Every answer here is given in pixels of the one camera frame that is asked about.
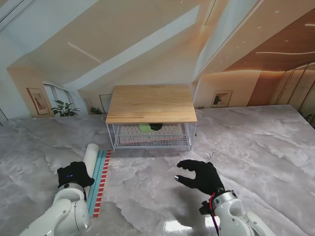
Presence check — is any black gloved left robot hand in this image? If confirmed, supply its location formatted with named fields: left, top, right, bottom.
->
left=57, top=161, right=95, bottom=189

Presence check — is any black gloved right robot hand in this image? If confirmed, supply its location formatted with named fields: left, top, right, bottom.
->
left=174, top=159, right=225, bottom=196

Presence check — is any teal striped mouse pad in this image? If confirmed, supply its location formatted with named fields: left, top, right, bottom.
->
left=83, top=144, right=113, bottom=218

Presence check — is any black green computer mouse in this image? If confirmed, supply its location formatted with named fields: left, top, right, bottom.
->
left=138, top=122, right=163, bottom=133

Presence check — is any pink white keyboard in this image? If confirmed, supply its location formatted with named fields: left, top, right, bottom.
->
left=119, top=123, right=185, bottom=145

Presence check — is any large leafy green plant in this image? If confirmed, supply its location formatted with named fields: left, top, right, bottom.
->
left=51, top=99, right=81, bottom=118

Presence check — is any small green plant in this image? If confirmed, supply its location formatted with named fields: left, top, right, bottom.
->
left=88, top=105, right=103, bottom=115

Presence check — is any framed dark abstract picture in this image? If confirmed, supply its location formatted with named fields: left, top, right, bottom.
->
left=212, top=90, right=233, bottom=108

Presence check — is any framed beige abstract picture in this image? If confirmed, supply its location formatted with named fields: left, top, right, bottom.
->
left=26, top=88, right=50, bottom=115

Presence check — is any red right wrist cable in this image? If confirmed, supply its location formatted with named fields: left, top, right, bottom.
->
left=209, top=193, right=220, bottom=236

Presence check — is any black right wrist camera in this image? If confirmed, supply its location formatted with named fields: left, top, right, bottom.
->
left=199, top=200, right=214, bottom=215

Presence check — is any white wire drawer basket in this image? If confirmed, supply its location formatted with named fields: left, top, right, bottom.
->
left=113, top=134, right=192, bottom=151

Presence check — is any white panel brown frame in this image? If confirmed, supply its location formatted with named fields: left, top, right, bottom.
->
left=99, top=94, right=112, bottom=114

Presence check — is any wooden top wire organizer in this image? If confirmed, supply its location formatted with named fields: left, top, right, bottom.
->
left=105, top=85, right=198, bottom=152

